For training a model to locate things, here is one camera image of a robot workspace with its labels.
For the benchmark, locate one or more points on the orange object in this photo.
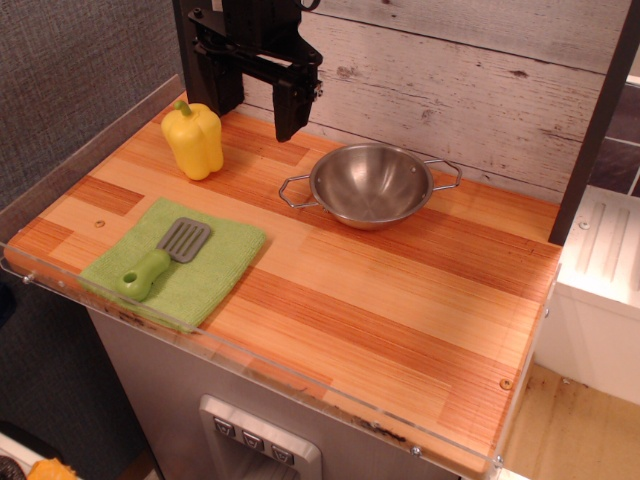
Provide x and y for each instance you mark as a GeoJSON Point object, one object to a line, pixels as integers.
{"type": "Point", "coordinates": [51, 469]}

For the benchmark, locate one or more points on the white toy sink unit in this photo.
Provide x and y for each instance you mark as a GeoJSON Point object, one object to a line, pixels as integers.
{"type": "Point", "coordinates": [591, 330]}

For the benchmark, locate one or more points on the steel bowl with handles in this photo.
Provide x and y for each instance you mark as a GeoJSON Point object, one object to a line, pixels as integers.
{"type": "Point", "coordinates": [373, 186]}

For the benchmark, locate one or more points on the green and grey spatula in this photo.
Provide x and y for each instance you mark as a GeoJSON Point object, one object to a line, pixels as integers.
{"type": "Point", "coordinates": [180, 244]}

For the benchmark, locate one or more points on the dark post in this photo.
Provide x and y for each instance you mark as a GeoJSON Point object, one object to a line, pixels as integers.
{"type": "Point", "coordinates": [186, 33]}
{"type": "Point", "coordinates": [611, 91]}

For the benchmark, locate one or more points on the clear acrylic guard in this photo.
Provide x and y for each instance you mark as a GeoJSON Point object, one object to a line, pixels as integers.
{"type": "Point", "coordinates": [401, 384]}
{"type": "Point", "coordinates": [62, 177]}

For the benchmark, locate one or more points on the clear acrylic left guard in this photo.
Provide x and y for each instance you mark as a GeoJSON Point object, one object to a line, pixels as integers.
{"type": "Point", "coordinates": [62, 177]}

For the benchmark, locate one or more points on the dark right post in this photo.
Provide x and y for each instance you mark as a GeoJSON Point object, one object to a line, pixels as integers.
{"type": "Point", "coordinates": [611, 91]}

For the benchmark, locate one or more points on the dark left post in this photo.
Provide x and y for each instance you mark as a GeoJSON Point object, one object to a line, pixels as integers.
{"type": "Point", "coordinates": [186, 33]}

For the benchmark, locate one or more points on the silver dispenser panel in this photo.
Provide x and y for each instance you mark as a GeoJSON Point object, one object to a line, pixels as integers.
{"type": "Point", "coordinates": [244, 446]}

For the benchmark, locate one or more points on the clear acrylic front guard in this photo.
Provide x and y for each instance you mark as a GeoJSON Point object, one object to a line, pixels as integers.
{"type": "Point", "coordinates": [401, 384]}

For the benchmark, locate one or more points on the silver toy fridge cabinet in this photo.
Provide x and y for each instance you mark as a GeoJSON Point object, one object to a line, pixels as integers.
{"type": "Point", "coordinates": [164, 384]}

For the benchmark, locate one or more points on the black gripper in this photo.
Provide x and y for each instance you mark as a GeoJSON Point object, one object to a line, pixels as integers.
{"type": "Point", "coordinates": [260, 39]}

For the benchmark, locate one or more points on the yellow bell pepper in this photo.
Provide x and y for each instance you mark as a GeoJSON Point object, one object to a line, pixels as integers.
{"type": "Point", "coordinates": [193, 132]}

